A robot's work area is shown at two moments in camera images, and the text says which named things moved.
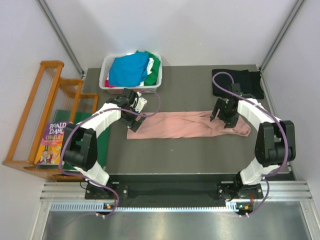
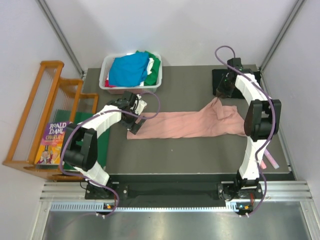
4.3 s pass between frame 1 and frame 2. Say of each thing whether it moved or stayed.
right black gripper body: moved
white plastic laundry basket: stayed
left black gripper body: stayed
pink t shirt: stayed
